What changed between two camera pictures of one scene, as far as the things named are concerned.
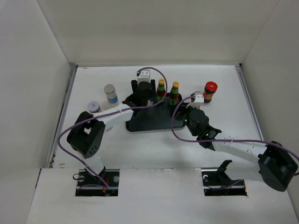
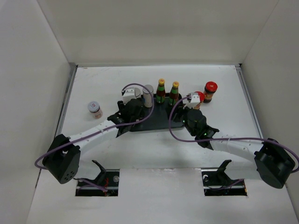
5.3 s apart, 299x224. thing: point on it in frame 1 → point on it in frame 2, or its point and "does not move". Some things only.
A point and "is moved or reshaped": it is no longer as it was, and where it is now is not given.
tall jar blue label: x=111 y=95 is moved or reshaped
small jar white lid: x=93 y=106 does not move
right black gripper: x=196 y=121 does not move
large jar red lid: x=210 y=87 does not move
